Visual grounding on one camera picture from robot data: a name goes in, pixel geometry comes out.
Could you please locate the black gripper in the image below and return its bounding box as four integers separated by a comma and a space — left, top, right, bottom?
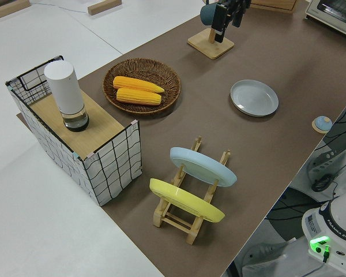
212, 0, 252, 44

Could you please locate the gray plate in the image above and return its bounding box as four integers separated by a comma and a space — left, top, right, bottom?
230, 79, 279, 118

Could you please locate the light blue plate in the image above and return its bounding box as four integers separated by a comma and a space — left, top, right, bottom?
170, 147, 238, 188

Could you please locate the yellow plate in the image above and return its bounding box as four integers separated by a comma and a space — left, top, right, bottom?
149, 178, 226, 223

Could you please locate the wooden plate rack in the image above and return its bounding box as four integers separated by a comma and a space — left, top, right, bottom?
152, 135, 232, 245

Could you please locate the teal mug yellow inside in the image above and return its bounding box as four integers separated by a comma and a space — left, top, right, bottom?
200, 0, 220, 26

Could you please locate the wooden mug stand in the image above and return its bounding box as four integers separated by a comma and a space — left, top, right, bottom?
187, 25, 235, 61

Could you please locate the wooden drawer box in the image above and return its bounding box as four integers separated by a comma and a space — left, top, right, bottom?
249, 0, 298, 14

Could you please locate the white toaster oven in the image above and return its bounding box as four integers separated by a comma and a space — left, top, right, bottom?
303, 0, 346, 38

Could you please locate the brown wicker basket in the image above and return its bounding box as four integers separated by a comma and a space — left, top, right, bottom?
103, 58, 182, 115

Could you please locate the yellow corn cob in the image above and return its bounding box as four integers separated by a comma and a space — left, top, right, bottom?
112, 75, 166, 94
115, 87, 163, 106

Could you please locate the wooden block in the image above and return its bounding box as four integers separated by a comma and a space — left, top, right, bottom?
0, 0, 32, 21
87, 0, 123, 16

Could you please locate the blue call bell wooden base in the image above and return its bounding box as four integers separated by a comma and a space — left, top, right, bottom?
311, 115, 333, 134

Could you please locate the brown table mat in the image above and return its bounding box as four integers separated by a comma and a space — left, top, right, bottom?
16, 0, 346, 277

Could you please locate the wooden basket lid board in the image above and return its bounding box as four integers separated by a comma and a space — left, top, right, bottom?
28, 91, 125, 154

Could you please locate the grey stand leg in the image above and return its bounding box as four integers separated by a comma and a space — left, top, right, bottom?
307, 138, 346, 191
236, 242, 295, 277

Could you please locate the white cylinder bottle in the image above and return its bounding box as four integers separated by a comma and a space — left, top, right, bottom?
44, 60, 91, 133

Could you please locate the thin grey cable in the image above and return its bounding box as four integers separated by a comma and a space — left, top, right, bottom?
31, 1, 89, 14

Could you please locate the black coiled cable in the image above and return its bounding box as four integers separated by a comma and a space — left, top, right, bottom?
311, 174, 335, 193

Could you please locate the black wire basket white liner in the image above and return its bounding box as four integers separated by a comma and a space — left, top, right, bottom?
5, 55, 142, 207

